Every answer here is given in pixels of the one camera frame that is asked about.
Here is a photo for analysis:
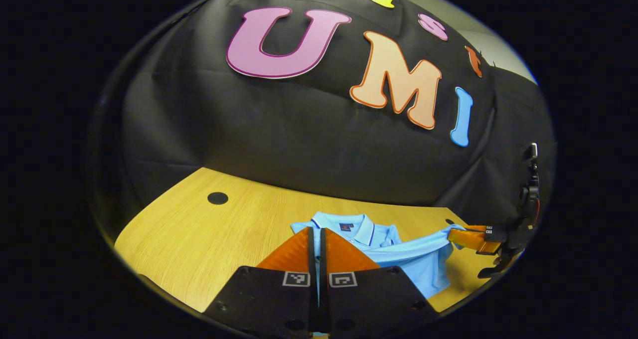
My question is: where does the black backdrop cloth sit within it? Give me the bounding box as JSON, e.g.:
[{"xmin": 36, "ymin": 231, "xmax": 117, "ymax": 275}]
[{"xmin": 90, "ymin": 0, "xmax": 558, "ymax": 230}]

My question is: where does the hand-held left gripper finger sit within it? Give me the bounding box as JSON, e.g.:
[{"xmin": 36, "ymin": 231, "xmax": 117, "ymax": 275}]
[
  {"xmin": 203, "ymin": 226, "xmax": 319, "ymax": 339},
  {"xmin": 319, "ymin": 228, "xmax": 439, "ymax": 339}
]

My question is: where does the light blue T-shirt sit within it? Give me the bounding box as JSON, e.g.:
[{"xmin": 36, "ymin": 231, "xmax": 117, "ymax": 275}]
[{"xmin": 291, "ymin": 211, "xmax": 467, "ymax": 300}]

